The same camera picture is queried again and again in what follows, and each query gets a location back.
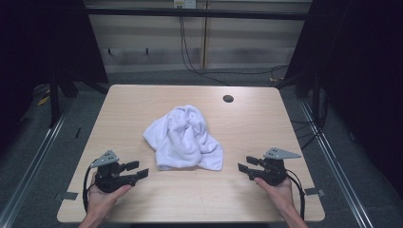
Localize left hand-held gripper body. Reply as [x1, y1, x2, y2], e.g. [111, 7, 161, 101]
[89, 149, 138, 194]

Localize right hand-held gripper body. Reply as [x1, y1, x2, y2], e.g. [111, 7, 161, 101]
[252, 146, 302, 187]

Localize white towel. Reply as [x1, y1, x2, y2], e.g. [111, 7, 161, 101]
[143, 104, 224, 172]

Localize person's left hand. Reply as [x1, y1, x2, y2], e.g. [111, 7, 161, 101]
[86, 172, 133, 220]

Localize person's right hand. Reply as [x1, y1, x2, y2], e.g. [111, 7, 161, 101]
[253, 176, 297, 217]

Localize grey tape strip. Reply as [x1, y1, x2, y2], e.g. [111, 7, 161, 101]
[54, 191, 79, 201]
[303, 186, 326, 198]

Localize black metal stand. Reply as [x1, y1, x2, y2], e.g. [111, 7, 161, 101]
[48, 70, 79, 129]
[296, 70, 321, 124]

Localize dark curtain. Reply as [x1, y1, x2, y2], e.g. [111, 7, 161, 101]
[275, 0, 403, 199]
[0, 0, 109, 156]

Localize black horizontal bar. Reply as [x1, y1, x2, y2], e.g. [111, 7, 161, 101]
[85, 7, 311, 22]

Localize left hand-held gripper black cable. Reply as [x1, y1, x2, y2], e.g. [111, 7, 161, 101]
[82, 158, 100, 213]

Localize hand-held gripper black cable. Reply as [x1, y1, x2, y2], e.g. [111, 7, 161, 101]
[82, 158, 100, 213]
[284, 168, 307, 221]

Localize right hand-held gripper black cable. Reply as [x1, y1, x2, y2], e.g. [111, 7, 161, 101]
[284, 168, 307, 221]

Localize black floor cables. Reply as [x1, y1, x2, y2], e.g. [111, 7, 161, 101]
[290, 118, 329, 150]

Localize metal floor rail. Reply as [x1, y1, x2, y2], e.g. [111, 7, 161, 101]
[0, 98, 75, 228]
[298, 99, 376, 228]

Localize black wall cable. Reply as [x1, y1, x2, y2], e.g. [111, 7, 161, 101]
[179, 14, 290, 87]

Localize white wall socket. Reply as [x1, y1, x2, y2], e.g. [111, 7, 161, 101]
[173, 0, 198, 10]

